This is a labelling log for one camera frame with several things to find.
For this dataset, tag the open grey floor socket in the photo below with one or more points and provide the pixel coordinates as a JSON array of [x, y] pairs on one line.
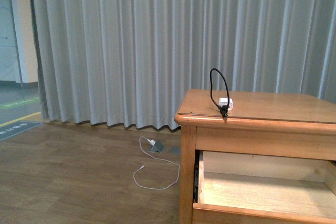
[[158, 147]]

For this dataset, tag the white plug in floor socket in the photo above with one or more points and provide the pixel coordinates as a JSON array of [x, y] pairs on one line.
[[151, 142]]

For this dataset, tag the grey floor sign mat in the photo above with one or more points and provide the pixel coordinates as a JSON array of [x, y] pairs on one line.
[[15, 128]]

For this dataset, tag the pale pleated curtain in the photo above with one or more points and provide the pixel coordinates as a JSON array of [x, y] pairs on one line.
[[130, 62]]

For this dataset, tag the wooden drawer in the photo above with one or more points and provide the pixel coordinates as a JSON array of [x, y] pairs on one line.
[[249, 188]]

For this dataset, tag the light wooden nightstand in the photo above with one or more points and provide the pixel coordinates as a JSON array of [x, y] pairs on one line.
[[271, 124]]

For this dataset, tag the white charger block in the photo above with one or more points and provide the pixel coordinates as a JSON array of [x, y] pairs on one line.
[[226, 102]]

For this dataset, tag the closed grey floor socket cover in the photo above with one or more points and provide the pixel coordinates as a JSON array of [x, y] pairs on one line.
[[175, 150]]

